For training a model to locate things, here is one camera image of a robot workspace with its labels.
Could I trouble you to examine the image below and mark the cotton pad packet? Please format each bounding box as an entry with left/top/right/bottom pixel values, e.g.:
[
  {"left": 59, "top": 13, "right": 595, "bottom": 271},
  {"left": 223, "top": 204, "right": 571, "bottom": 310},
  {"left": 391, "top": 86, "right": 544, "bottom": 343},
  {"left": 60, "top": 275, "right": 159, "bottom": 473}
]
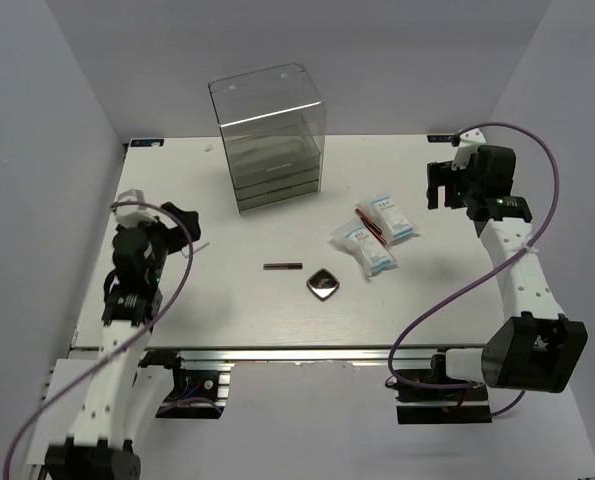
[
  {"left": 331, "top": 218, "right": 397, "bottom": 277},
  {"left": 358, "top": 194, "right": 415, "bottom": 245}
]

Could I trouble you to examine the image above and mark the red black lipstick pen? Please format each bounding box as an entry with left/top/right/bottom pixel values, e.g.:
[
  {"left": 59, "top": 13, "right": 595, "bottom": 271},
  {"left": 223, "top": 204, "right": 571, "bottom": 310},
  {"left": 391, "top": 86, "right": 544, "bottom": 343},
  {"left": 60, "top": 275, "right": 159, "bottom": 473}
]
[{"left": 354, "top": 208, "right": 387, "bottom": 245}]

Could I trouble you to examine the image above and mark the clear acrylic drawer organizer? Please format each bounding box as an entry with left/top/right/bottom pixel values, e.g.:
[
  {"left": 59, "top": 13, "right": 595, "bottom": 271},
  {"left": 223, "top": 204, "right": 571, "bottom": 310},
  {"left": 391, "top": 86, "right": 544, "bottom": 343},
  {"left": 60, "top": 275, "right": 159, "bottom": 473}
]
[{"left": 208, "top": 63, "right": 326, "bottom": 213}]

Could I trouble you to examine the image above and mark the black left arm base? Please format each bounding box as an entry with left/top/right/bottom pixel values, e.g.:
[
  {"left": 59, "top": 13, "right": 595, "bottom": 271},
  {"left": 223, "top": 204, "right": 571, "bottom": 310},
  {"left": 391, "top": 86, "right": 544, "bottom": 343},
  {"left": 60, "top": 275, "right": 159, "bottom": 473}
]
[{"left": 139, "top": 349, "right": 234, "bottom": 419}]

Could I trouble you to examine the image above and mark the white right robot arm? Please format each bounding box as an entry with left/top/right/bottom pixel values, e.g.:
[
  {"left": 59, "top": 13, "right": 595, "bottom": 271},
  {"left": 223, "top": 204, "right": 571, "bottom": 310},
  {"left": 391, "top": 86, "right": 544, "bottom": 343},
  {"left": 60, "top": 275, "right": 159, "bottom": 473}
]
[{"left": 427, "top": 145, "right": 588, "bottom": 399}]

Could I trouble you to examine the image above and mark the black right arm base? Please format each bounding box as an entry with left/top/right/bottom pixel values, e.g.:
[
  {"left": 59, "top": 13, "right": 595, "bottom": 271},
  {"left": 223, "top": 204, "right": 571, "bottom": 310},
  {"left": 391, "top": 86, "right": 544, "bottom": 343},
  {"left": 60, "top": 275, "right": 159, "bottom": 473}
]
[{"left": 384, "top": 348, "right": 492, "bottom": 425}]

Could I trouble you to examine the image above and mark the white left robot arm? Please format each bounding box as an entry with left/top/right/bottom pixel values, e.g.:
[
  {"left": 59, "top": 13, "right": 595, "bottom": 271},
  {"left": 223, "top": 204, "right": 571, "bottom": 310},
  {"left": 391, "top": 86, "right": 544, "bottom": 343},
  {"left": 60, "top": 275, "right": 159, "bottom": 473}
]
[{"left": 44, "top": 200, "right": 201, "bottom": 479}]

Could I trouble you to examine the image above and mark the white card with yellow mark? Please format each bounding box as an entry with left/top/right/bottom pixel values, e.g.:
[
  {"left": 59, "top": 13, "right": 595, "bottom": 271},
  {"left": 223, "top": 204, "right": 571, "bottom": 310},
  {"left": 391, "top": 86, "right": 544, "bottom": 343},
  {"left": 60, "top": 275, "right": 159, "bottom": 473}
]
[{"left": 180, "top": 241, "right": 210, "bottom": 258}]

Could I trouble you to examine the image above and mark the blue label right corner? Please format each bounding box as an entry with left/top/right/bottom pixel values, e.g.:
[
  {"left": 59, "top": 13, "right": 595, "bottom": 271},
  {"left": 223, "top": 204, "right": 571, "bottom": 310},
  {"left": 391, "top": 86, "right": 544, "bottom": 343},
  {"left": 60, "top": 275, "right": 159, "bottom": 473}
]
[{"left": 426, "top": 134, "right": 454, "bottom": 143}]

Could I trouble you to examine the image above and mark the blue label corner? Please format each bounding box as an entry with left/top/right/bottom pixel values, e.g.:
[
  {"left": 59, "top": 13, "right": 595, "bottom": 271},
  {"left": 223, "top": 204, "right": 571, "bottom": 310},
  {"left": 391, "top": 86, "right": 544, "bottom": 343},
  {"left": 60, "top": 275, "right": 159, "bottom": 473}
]
[
  {"left": 426, "top": 134, "right": 454, "bottom": 143},
  {"left": 129, "top": 138, "right": 164, "bottom": 148}
]

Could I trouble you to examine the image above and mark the blue label left corner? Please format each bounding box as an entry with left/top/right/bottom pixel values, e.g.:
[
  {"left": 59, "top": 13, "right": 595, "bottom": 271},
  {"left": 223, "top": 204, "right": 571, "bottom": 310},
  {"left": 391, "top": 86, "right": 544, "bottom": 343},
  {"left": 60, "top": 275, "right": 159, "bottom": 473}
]
[{"left": 129, "top": 138, "right": 164, "bottom": 148}]

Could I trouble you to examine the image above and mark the dark lip gloss tube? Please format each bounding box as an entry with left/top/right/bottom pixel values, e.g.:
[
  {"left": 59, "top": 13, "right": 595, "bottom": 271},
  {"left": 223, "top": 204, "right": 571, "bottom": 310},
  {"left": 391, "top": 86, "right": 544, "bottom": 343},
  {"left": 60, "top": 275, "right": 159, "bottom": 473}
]
[{"left": 263, "top": 262, "right": 303, "bottom": 271}]

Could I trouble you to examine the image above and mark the black square compact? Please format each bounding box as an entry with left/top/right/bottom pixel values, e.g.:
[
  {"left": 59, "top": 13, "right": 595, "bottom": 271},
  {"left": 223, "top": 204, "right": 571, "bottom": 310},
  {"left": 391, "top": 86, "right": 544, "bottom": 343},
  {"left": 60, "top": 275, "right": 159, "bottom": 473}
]
[{"left": 306, "top": 268, "right": 340, "bottom": 301}]

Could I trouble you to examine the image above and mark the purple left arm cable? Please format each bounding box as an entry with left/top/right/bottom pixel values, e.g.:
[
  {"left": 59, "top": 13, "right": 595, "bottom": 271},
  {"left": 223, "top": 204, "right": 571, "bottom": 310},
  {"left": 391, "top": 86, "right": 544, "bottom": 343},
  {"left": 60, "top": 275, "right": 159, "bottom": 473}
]
[{"left": 1, "top": 202, "right": 201, "bottom": 480}]

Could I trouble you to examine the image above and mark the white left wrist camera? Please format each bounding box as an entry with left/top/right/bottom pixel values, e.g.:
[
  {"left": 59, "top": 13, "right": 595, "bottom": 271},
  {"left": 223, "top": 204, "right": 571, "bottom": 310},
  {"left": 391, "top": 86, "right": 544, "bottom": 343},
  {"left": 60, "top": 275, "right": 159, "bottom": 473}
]
[{"left": 111, "top": 189, "right": 156, "bottom": 228}]

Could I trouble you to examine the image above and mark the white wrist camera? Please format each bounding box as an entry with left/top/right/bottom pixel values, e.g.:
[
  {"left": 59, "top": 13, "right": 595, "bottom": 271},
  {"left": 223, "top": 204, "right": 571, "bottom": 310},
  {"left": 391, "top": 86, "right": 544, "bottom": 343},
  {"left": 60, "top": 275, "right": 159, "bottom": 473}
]
[
  {"left": 451, "top": 128, "right": 486, "bottom": 171},
  {"left": 111, "top": 189, "right": 156, "bottom": 228}
]

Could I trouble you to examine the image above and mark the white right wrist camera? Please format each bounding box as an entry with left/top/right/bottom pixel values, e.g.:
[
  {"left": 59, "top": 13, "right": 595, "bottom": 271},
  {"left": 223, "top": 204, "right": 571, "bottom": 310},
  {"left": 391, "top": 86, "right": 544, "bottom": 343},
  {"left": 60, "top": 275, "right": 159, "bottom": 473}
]
[{"left": 451, "top": 128, "right": 486, "bottom": 171}]

